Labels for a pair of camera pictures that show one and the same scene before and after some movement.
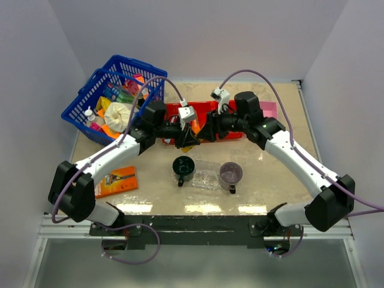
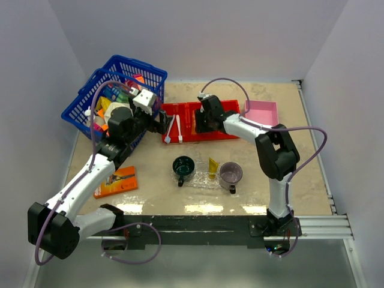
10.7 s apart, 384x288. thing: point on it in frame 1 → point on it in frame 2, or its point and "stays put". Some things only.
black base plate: [194, 231] stays put
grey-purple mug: [230, 173] stays put
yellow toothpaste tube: [188, 148] → [212, 168]
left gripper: [185, 137] → [155, 126]
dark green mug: [183, 167] stays put
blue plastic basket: [111, 101] stays put
